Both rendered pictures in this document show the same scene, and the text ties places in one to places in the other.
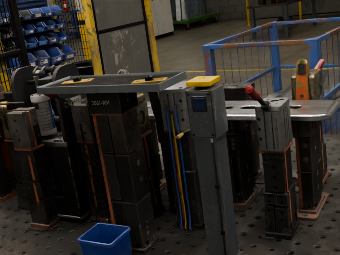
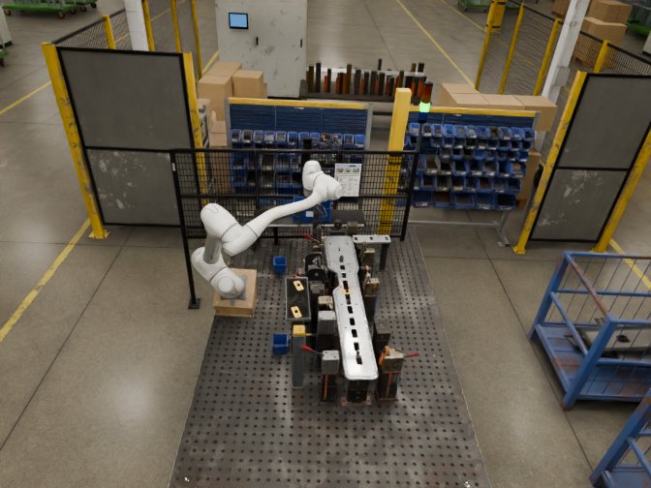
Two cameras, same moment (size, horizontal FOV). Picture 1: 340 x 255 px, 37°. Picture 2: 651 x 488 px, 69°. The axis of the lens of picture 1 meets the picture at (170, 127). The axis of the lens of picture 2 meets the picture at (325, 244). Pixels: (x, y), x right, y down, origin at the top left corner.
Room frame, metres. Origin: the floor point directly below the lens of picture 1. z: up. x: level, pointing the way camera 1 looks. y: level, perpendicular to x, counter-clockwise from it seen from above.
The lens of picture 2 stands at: (0.10, -1.64, 3.02)
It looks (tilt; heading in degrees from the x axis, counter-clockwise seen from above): 35 degrees down; 53
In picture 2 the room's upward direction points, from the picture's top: 3 degrees clockwise
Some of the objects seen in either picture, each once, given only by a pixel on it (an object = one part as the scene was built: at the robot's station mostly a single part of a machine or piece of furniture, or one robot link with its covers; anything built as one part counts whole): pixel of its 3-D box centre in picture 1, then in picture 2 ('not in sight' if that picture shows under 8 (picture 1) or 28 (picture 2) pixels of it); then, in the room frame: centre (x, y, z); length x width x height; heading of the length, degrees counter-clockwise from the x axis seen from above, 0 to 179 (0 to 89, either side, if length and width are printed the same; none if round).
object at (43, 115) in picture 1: (59, 141); (314, 289); (1.53, 0.35, 0.94); 0.18 x 0.13 x 0.49; 60
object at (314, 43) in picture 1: (294, 91); (638, 332); (3.71, -0.97, 0.47); 1.20 x 0.80 x 0.95; 144
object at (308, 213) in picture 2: not in sight; (311, 209); (1.96, 1.03, 1.09); 0.30 x 0.17 x 0.13; 144
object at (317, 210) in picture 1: (309, 159); (357, 385); (1.34, -0.38, 0.84); 0.18 x 0.06 x 0.29; 150
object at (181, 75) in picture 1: (109, 83); (297, 297); (1.25, 0.13, 1.16); 0.37 x 0.14 x 0.02; 60
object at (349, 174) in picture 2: not in sight; (347, 179); (2.26, 0.99, 1.30); 0.23 x 0.02 x 0.31; 150
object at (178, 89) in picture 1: (186, 155); (325, 339); (1.35, -0.04, 0.90); 0.13 x 0.10 x 0.41; 150
